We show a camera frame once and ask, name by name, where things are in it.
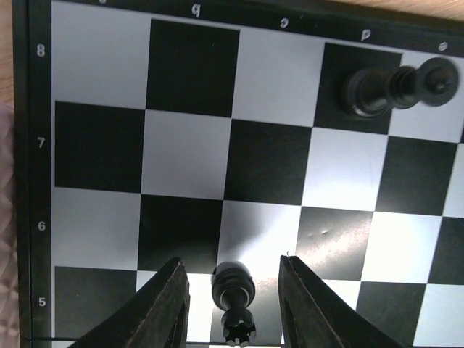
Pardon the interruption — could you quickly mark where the black chess king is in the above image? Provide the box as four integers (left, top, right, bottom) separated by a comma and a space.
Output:
341, 57, 460, 120

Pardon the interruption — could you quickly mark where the black chess queen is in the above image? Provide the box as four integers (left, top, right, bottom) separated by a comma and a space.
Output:
211, 261, 257, 347

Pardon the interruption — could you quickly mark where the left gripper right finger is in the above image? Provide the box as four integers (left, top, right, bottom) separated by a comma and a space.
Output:
278, 255, 401, 347

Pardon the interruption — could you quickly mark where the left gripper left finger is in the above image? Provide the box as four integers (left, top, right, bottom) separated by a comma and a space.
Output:
75, 257, 190, 348

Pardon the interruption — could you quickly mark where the black silver chess board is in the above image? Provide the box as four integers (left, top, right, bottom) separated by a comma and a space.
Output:
12, 1, 463, 347

